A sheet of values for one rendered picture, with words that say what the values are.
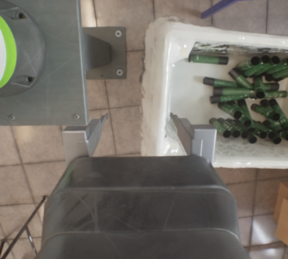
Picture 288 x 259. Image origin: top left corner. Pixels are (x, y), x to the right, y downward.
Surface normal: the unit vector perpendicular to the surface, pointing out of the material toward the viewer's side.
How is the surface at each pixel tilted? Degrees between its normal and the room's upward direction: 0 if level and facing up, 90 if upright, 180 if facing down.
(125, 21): 0
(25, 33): 73
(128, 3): 0
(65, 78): 0
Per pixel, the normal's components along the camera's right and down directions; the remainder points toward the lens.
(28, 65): 0.90, 0.42
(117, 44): 0.03, 0.29
